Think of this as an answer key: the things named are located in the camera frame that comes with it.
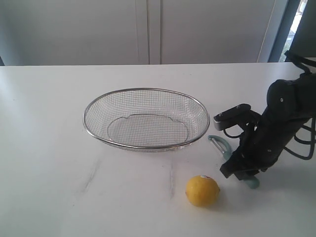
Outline blue window frame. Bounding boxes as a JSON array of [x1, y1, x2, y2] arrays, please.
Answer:
[[256, 0, 300, 63]]

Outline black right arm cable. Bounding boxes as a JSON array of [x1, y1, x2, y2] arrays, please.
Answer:
[[222, 51, 316, 160]]

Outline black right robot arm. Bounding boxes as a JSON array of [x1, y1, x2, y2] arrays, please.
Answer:
[[213, 50, 316, 181]]

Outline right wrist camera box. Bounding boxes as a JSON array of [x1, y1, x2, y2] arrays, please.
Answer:
[[213, 104, 252, 131]]

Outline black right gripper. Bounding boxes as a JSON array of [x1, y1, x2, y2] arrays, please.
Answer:
[[220, 111, 311, 182]]

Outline metal wire mesh basket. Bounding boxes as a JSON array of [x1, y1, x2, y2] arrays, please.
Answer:
[[82, 88, 210, 152]]

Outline yellow lemon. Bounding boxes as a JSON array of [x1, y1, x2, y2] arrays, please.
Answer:
[[185, 175, 220, 207]]

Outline teal handled peeler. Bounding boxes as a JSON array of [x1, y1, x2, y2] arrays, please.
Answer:
[[207, 135, 260, 189]]

